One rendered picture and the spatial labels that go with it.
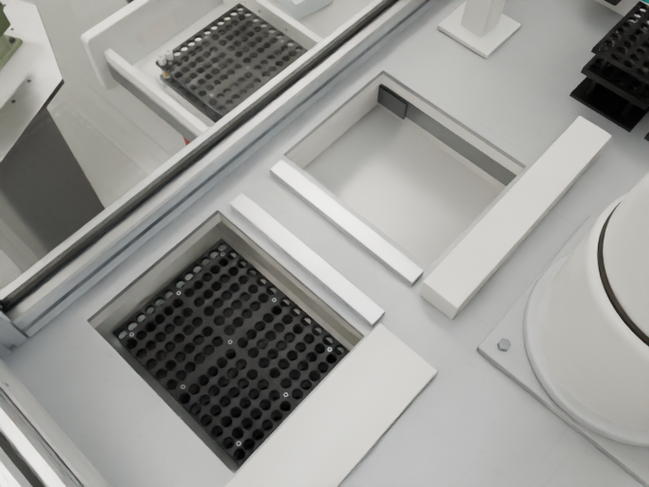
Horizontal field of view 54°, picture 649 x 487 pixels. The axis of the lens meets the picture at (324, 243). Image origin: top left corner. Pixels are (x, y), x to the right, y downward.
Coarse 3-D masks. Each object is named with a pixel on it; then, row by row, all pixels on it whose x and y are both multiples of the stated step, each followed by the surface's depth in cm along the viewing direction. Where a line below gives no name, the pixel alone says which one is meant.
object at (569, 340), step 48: (576, 240) 75; (624, 240) 50; (528, 288) 72; (576, 288) 58; (624, 288) 51; (528, 336) 68; (576, 336) 59; (624, 336) 52; (528, 384) 67; (576, 384) 63; (624, 384) 56; (624, 432) 63
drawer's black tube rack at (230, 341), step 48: (192, 288) 79; (240, 288) 79; (144, 336) 79; (192, 336) 76; (240, 336) 76; (288, 336) 79; (192, 384) 73; (240, 384) 76; (288, 384) 76; (240, 432) 73
